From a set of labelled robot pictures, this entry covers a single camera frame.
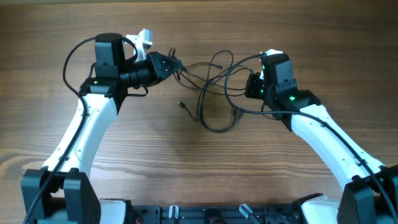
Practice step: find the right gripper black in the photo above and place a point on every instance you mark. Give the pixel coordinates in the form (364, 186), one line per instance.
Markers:
(251, 91)

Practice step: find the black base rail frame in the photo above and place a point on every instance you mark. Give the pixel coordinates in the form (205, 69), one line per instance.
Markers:
(269, 214)

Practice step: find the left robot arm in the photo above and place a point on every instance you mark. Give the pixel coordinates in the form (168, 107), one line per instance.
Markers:
(60, 191)

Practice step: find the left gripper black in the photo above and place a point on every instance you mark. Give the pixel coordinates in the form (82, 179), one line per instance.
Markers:
(157, 60)

